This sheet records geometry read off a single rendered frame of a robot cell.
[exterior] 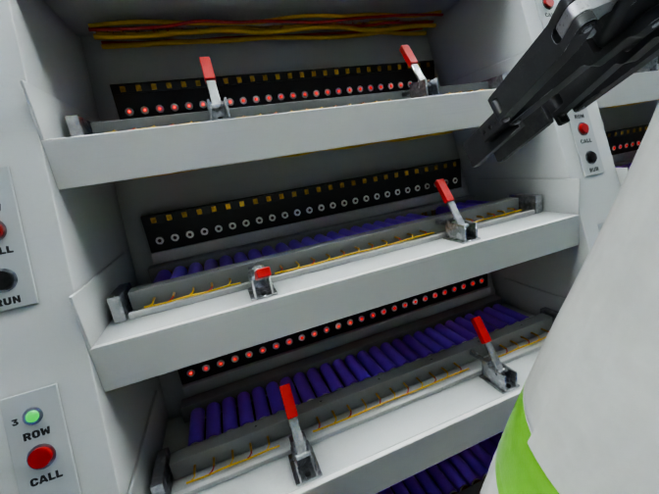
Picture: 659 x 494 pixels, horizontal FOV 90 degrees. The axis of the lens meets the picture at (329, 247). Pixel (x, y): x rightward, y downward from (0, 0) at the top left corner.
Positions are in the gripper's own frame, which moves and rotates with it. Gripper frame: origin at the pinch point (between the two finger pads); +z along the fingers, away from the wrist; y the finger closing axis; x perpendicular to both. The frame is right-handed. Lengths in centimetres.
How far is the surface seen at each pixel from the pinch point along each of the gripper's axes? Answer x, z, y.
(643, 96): 7.2, 7.7, 39.8
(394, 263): -8.4, 10.5, -11.4
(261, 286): -6.6, 12.9, -26.7
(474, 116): 7.5, 7.2, 5.4
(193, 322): -9.0, 9.9, -33.9
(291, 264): -4.3, 15.6, -22.3
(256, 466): -24.8, 18.2, -31.6
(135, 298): -4.1, 15.0, -39.8
